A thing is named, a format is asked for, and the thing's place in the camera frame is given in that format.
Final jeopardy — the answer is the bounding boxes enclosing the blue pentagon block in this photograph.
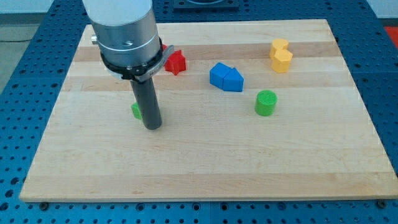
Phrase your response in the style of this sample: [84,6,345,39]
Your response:
[222,68,244,92]

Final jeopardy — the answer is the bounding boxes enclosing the red star block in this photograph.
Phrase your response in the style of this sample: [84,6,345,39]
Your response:
[164,50,187,75]

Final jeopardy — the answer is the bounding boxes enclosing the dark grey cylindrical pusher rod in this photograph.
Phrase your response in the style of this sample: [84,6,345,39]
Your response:
[130,78,162,130]

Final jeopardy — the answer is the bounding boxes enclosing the black mounting ring flange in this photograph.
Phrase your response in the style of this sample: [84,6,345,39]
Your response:
[100,39,174,82]

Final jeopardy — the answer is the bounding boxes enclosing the green cylinder block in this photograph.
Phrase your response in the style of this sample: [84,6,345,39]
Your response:
[254,90,278,116]

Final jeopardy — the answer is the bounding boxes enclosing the yellow hexagon block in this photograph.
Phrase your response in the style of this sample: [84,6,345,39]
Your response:
[271,49,293,73]

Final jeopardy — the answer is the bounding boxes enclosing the light wooden board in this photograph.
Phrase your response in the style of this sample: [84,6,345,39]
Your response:
[20,19,397,202]

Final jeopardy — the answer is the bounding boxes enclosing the yellow cylinder block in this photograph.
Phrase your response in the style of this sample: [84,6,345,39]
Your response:
[269,39,289,59]

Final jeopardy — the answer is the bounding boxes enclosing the blue cube block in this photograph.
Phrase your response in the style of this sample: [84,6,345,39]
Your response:
[209,62,232,90]

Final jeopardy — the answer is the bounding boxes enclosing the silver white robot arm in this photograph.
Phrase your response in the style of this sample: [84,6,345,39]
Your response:
[83,0,174,130]

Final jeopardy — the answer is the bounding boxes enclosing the green star block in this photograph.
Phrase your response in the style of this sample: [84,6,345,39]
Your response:
[131,102,142,120]

